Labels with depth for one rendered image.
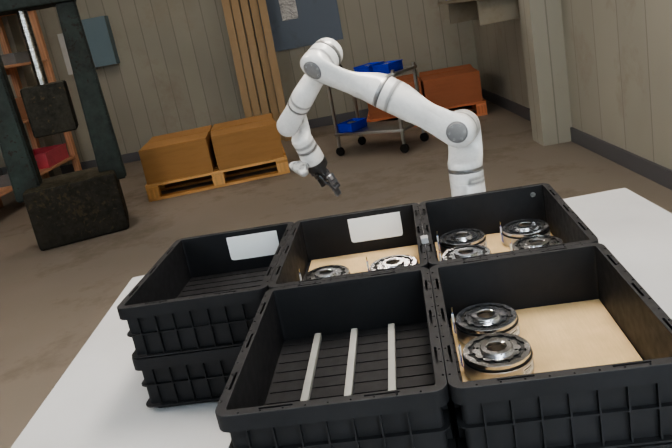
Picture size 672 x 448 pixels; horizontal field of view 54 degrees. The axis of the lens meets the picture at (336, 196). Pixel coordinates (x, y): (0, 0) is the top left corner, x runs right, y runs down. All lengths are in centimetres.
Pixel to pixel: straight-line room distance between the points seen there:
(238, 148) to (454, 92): 262
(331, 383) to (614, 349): 44
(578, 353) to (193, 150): 562
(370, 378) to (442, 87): 667
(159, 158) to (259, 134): 97
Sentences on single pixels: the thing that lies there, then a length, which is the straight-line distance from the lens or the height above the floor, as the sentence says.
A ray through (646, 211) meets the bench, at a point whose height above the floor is 70.
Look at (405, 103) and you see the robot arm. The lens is 174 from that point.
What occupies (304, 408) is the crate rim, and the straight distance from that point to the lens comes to 87.
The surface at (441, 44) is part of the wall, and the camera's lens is 895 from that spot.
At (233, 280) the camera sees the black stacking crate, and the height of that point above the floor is 83.
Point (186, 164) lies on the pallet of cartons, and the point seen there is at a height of 28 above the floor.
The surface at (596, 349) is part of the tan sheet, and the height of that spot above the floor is 83.
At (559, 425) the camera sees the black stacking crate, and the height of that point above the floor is 86.
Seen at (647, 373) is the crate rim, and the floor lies 92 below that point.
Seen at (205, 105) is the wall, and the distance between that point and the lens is 900.
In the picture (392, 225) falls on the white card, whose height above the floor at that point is 89.
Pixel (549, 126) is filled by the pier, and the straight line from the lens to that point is 592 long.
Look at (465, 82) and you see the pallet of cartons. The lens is 767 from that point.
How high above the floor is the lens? 139
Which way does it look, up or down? 15 degrees down
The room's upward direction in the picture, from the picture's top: 11 degrees counter-clockwise
